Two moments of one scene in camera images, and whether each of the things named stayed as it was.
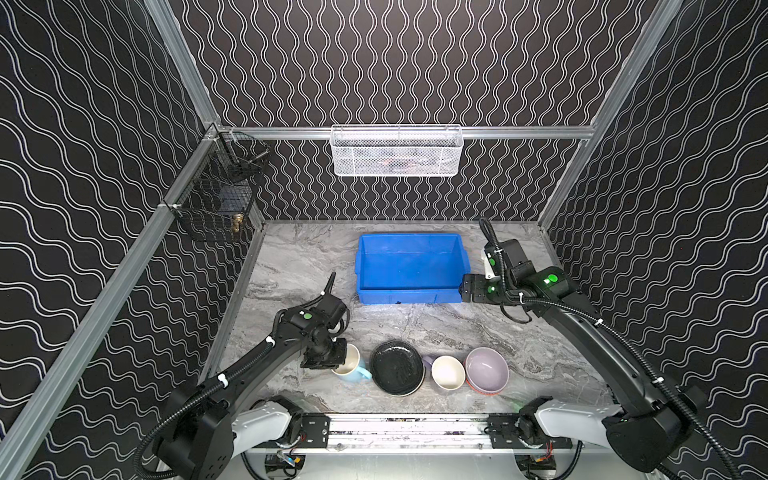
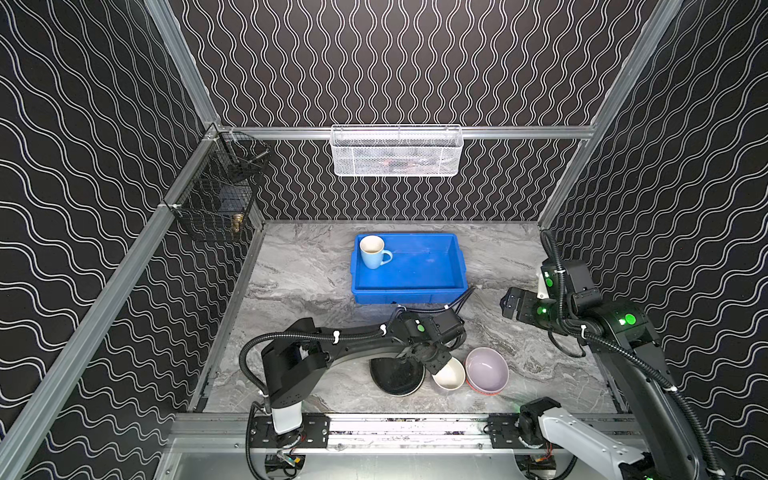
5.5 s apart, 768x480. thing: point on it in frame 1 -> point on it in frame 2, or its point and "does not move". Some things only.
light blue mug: [350, 371] -> [372, 251]
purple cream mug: [448, 372] does not move
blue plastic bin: [411, 269] does not move
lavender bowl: [486, 370] does not move
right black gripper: [471, 288] -> [516, 303]
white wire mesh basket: [396, 150] does not move
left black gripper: [324, 360] -> [434, 354]
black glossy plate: [398, 368] does not move
